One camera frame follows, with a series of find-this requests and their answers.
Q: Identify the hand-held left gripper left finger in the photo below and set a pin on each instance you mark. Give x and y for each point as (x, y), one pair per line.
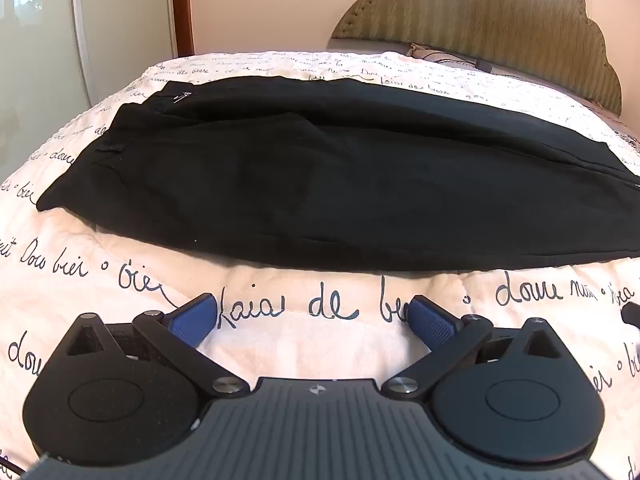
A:
(192, 319)

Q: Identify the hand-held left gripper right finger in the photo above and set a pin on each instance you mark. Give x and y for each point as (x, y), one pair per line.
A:
(431, 322)

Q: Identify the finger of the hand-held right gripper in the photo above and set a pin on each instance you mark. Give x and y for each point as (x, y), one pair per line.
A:
(631, 314)

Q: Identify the black pants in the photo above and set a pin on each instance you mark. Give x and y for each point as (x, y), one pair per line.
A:
(325, 185)

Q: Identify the white script printed blanket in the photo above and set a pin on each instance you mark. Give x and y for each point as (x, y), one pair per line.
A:
(320, 347)

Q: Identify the beige pillow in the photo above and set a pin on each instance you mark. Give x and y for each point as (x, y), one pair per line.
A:
(417, 51)

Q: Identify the frosted glass wardrobe door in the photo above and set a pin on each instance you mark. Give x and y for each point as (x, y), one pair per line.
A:
(40, 60)

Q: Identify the olive upholstered headboard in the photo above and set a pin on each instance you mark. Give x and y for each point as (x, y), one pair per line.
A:
(475, 10)

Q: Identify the brown wooden wardrobe frame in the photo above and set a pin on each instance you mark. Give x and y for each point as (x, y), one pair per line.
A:
(183, 10)

